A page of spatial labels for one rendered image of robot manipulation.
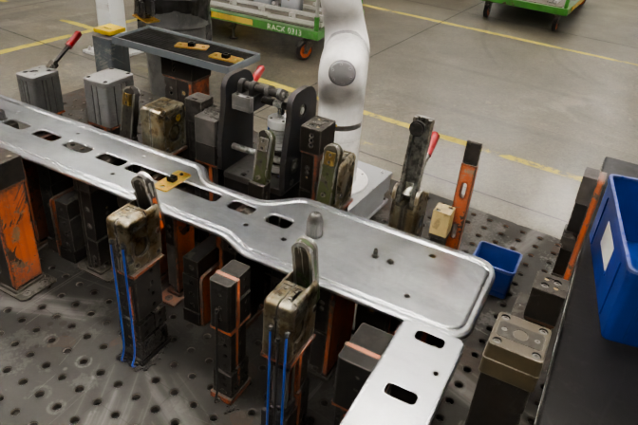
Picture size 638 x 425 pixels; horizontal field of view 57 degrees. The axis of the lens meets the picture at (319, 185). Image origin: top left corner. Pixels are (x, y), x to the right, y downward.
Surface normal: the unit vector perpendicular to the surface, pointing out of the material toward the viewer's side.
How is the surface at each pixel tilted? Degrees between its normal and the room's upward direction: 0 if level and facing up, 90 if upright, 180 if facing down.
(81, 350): 0
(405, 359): 0
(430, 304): 0
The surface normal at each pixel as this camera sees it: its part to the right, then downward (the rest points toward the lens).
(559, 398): 0.07, -0.86
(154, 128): -0.47, 0.42
